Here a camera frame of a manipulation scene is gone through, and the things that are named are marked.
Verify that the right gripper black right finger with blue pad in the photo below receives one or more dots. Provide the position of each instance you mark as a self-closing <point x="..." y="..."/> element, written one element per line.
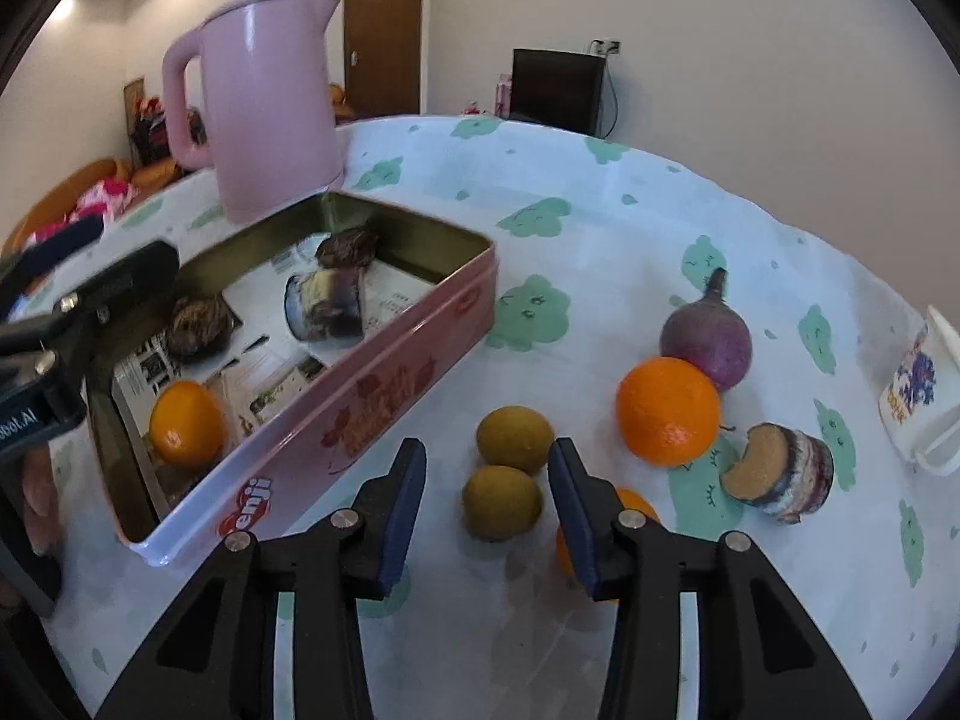
<point x="760" y="655"/>

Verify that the pink biscuit tin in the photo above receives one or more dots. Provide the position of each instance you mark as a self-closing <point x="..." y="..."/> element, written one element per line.
<point x="297" y="415"/>

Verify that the person's left hand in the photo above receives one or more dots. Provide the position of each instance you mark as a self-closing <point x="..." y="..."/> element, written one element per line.
<point x="41" y="510"/>

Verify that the pink floral cushion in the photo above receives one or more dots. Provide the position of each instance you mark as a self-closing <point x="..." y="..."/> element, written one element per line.
<point x="108" y="199"/>

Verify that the brown wooden door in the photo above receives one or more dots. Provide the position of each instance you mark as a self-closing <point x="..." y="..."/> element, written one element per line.
<point x="382" y="56"/>

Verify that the large orange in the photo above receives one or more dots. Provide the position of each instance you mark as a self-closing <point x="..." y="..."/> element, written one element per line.
<point x="668" y="413"/>

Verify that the orange leather sofa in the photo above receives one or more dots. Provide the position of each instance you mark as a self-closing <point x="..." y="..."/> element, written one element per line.
<point x="118" y="176"/>

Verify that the green brown round fruit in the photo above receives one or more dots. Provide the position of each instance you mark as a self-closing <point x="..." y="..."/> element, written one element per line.
<point x="515" y="436"/>

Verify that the pink electric kettle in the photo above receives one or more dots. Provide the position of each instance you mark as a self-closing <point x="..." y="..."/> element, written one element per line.
<point x="247" y="96"/>

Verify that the cloud print tablecloth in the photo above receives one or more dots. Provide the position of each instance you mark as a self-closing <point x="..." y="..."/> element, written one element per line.
<point x="598" y="243"/>

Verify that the black television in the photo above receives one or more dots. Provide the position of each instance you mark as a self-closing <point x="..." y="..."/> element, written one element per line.
<point x="557" y="89"/>

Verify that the white floral mug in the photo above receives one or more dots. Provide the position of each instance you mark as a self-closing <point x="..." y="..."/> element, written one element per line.
<point x="919" y="407"/>

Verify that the small orange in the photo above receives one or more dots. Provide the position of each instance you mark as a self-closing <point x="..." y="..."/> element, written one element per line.
<point x="186" y="426"/>

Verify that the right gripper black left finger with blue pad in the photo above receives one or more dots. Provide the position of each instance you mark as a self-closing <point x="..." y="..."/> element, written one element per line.
<point x="212" y="652"/>

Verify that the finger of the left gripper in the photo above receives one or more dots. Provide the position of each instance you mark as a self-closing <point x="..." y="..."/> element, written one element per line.
<point x="21" y="270"/>
<point x="80" y="315"/>

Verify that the purple round turnip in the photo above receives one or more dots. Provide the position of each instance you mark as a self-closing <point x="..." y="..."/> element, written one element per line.
<point x="711" y="336"/>

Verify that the cut purple sugarcane piece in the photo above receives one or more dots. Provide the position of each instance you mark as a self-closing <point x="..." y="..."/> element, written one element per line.
<point x="325" y="304"/>

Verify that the dark brown water chestnut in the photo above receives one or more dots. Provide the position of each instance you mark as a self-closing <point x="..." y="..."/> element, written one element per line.
<point x="354" y="247"/>

